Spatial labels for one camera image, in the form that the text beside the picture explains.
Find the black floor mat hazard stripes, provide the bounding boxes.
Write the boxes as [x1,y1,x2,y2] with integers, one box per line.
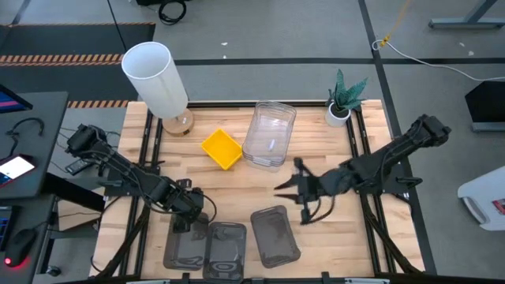
[0,22,157,110]

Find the black aluminium table frame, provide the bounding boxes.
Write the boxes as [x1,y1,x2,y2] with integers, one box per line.
[94,100,425,284]

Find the black computer mouse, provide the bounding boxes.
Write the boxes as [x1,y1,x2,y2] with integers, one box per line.
[3,228,39,267]

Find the black cable on desk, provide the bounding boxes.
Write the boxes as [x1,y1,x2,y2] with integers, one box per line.
[5,117,45,148]

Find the grey metal table foot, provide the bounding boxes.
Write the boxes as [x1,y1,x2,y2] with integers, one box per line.
[428,0,505,30]

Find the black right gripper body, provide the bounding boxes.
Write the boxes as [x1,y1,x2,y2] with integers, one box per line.
[297,170,345,205]

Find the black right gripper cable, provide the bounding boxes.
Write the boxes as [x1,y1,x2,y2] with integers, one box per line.
[299,196,337,226]

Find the yellow rope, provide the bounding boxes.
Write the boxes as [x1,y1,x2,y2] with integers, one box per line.
[380,0,412,48]

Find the smoky grey plastic basket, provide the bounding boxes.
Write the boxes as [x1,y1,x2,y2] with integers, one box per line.
[249,204,301,269]
[202,221,248,282]
[163,212,210,271]

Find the potted snake plant white pot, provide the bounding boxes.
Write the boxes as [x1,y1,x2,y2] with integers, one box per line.
[324,69,369,128]

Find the coiled black cable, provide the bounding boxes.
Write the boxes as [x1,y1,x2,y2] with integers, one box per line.
[158,0,188,26]

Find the black handheld remote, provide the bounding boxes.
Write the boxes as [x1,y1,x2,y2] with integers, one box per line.
[65,157,94,177]

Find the white floor cable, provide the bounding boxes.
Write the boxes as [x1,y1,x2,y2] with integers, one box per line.
[371,38,505,82]

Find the smartphone with lit screen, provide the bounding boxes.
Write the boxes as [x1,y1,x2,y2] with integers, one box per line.
[0,154,36,189]

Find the black side desk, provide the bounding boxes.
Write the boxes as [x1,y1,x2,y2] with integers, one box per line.
[0,91,70,200]

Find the white shade wooden base lamp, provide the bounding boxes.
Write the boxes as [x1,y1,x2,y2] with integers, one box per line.
[121,41,195,137]

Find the black box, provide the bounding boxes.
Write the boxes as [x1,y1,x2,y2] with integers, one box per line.
[465,80,505,133]

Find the computer monitor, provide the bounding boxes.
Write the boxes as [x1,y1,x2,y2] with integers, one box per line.
[0,84,34,114]

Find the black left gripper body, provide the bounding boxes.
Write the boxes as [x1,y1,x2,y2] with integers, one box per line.
[170,187,206,222]

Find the yellow slotted plastic basket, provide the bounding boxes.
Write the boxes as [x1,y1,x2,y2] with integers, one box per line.
[200,128,244,171]

